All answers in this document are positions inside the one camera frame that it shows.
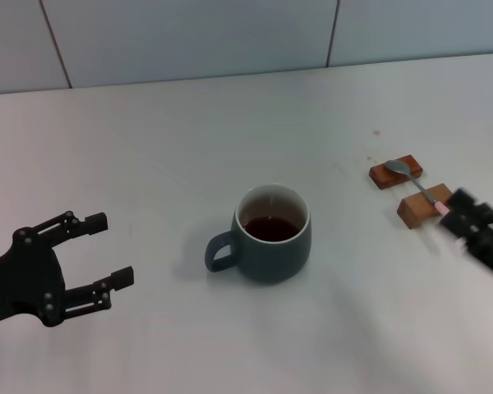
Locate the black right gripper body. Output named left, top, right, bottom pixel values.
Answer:
left=459, top=201, right=493, bottom=293

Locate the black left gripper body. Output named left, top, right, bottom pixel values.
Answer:
left=0, top=226, right=69, bottom=328

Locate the pink handled metal spoon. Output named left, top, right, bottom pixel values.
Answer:
left=385, top=159, right=452, bottom=215

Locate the grey ceramic cup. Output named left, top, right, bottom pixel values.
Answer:
left=205, top=183, right=313, bottom=286

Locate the light brown wooden block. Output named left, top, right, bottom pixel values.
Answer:
left=396, top=183, right=457, bottom=230

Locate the dark brown wooden block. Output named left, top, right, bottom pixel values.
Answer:
left=368, top=153, right=425, bottom=190

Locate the dark brown tea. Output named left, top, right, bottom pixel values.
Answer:
left=242, top=216, right=299, bottom=244

